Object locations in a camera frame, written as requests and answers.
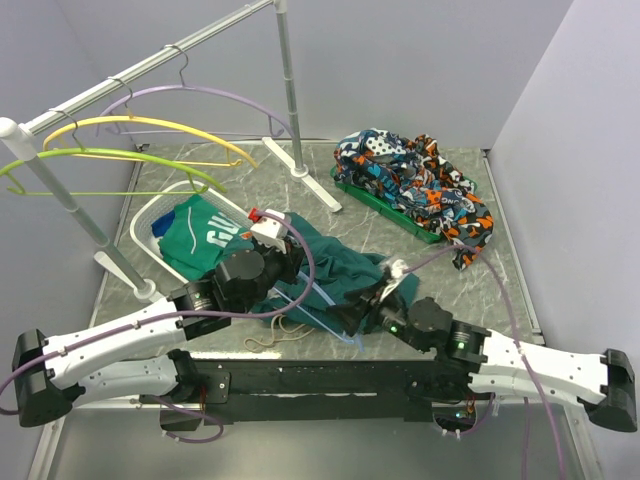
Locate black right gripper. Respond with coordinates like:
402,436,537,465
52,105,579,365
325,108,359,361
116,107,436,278
325,276,430,353

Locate teal green shorts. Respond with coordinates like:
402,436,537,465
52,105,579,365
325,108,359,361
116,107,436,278
251,212,419,313

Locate light blue hanger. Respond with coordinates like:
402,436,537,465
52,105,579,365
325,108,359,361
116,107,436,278
266,274,364,353

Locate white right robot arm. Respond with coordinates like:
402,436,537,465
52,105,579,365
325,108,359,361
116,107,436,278
327,286,638,433

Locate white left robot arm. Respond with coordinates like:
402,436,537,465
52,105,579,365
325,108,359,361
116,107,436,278
8,239,312,428

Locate lime green hanger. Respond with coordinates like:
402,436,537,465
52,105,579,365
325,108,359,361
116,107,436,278
1,147,227,197

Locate yellow hanger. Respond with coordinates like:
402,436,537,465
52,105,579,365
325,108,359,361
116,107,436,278
42,110,260,171

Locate purple hanger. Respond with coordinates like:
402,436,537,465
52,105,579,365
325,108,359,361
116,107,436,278
101,45,294,139

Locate green jersey shirt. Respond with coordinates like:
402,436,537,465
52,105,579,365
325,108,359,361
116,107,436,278
156,195,253,281

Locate blue garment in basket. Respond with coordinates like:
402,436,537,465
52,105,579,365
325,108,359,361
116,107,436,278
151,210,176,238

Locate green plastic tray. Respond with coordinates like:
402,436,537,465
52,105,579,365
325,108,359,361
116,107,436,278
330,166,445,244

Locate white laundry basket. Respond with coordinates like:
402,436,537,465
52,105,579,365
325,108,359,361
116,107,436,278
130,180,251,282

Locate colourful patterned clothes pile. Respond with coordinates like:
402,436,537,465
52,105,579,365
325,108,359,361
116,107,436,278
333,128,494,271

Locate silver clothes rack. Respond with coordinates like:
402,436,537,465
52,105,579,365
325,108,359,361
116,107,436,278
1,1,342,301

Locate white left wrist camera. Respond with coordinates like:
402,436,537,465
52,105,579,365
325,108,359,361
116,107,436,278
248,208,288,253

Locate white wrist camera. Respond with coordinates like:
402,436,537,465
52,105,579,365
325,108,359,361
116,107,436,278
380,257,409,301
248,208,288,253

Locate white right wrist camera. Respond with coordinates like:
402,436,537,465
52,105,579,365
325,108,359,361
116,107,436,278
380,257,409,301

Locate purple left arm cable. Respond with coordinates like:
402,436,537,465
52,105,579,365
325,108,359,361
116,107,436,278
0,209,316,445

